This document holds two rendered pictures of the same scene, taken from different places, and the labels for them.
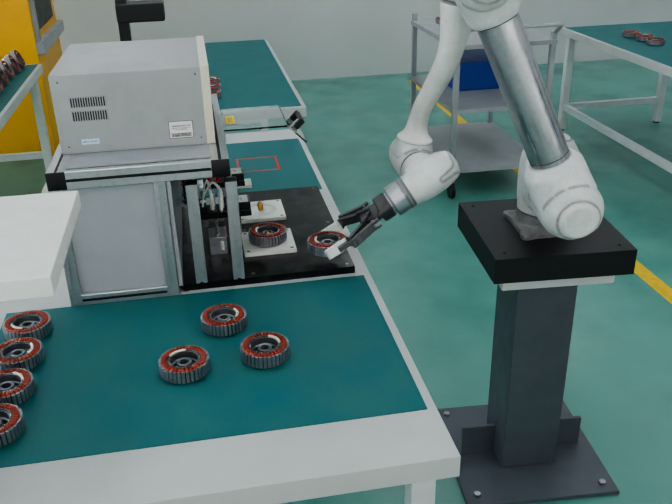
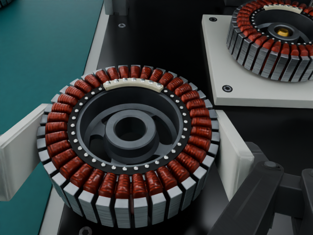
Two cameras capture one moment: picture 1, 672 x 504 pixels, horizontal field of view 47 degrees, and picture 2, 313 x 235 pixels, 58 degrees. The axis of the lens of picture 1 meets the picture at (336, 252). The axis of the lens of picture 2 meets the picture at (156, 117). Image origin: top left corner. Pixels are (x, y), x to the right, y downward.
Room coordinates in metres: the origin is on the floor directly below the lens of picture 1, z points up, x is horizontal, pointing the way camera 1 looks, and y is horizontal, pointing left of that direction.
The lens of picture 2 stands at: (1.96, -0.08, 0.97)
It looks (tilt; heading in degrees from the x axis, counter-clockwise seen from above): 50 degrees down; 99
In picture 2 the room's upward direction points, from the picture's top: 3 degrees clockwise
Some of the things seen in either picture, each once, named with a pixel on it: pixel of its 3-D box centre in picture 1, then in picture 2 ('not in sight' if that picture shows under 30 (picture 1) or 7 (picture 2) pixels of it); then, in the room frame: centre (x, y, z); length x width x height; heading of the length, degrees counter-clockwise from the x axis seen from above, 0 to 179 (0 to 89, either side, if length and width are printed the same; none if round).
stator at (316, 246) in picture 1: (327, 243); (131, 134); (1.93, 0.02, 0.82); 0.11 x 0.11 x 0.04
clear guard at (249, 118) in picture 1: (250, 126); not in sight; (2.37, 0.26, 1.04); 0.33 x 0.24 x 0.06; 100
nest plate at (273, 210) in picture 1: (260, 211); not in sight; (2.29, 0.24, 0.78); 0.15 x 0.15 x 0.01; 10
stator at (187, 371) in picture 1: (184, 364); not in sight; (1.43, 0.34, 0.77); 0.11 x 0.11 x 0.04
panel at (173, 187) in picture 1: (175, 189); not in sight; (2.13, 0.47, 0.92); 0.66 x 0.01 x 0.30; 10
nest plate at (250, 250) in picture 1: (268, 242); (273, 55); (2.05, 0.20, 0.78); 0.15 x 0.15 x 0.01; 10
